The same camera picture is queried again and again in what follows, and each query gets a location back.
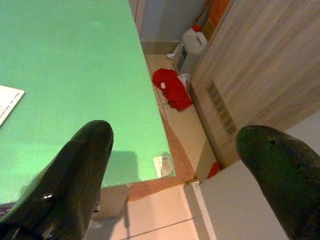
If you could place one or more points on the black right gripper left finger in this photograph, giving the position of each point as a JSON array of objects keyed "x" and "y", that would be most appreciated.
[{"x": 65, "y": 180}]

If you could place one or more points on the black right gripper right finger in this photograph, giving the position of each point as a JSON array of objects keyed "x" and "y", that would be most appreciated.
[{"x": 287, "y": 175}]

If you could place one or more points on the small red object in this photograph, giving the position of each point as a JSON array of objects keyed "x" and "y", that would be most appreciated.
[{"x": 214, "y": 170}]

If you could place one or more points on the white printed booklet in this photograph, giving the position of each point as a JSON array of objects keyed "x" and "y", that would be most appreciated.
[{"x": 8, "y": 102}]

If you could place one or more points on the white label sticker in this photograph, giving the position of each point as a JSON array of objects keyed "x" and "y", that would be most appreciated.
[{"x": 163, "y": 165}]

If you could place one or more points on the orange-brown floor mat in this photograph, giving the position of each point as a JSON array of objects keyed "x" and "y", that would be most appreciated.
[{"x": 180, "y": 165}]

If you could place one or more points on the green table mat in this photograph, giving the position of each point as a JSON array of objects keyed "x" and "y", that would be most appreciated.
[{"x": 75, "y": 62}]

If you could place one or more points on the red cloth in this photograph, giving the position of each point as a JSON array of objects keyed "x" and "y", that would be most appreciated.
[{"x": 172, "y": 90}]

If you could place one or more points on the white plastic jug red cap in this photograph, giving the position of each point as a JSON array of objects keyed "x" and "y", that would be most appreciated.
[{"x": 193, "y": 43}]

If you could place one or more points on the orange cardboard panel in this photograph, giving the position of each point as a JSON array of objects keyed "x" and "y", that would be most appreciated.
[{"x": 217, "y": 10}]

